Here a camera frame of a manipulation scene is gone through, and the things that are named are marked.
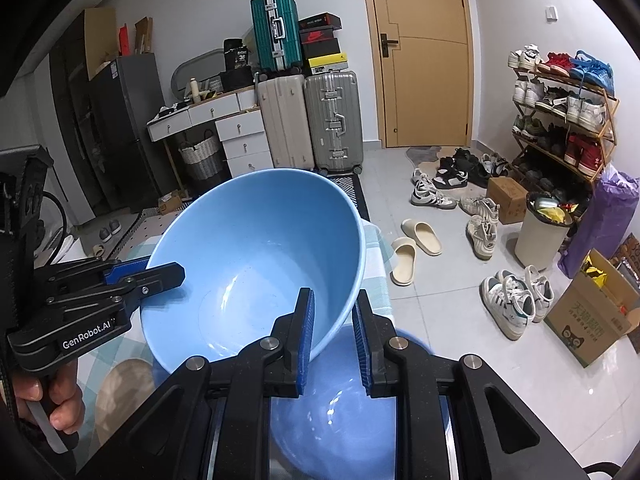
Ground white drawer desk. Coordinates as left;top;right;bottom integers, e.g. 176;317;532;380
146;87;273;178

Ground woven laundry basket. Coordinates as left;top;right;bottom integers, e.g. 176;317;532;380
178;128;224;182

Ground small brown cardboard box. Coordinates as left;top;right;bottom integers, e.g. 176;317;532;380
486;177;527;224

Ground white trash bin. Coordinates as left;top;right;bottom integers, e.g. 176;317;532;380
514;192;574;271

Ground wooden shoe rack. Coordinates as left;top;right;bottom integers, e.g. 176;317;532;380
506;44;620;190

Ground teal checked tablecloth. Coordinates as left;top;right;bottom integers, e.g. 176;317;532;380
74;221;397;467

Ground cream slipper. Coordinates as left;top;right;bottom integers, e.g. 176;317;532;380
390;236;416;286
401;219;442;257

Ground beige suitcase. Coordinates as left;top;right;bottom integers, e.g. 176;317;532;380
256;75;314;170

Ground teal suitcase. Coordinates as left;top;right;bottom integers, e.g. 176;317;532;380
250;0;303;74

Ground black cabinet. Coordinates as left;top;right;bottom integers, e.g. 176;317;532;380
49;8;178;216

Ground open cardboard box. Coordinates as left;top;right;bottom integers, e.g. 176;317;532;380
544;249;639;368

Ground beige plate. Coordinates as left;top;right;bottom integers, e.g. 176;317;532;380
94;359;155;444

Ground cream slipper right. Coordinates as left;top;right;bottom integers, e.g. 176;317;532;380
401;219;442;257

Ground black cable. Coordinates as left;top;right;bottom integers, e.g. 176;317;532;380
29;190;76;266

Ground white sneaker pair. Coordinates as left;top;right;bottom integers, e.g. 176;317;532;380
480;266;554;341

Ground stacked shoe boxes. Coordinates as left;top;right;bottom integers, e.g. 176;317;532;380
298;12;342;76

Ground light blue bowl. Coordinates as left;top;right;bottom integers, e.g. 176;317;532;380
140;169;366;373

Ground wooden door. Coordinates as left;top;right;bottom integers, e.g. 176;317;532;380
366;0;473;148

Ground silver suitcase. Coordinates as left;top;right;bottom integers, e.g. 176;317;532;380
304;70;363;174

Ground dark blue bowl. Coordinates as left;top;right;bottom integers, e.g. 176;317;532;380
268;326;452;480

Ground left hand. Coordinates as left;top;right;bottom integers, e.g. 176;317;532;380
12;360;86;434

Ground purple rolled mat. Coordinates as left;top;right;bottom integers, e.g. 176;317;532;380
558;164;639;278

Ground cream slipper left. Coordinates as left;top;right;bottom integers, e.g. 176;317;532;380
390;236;416;286

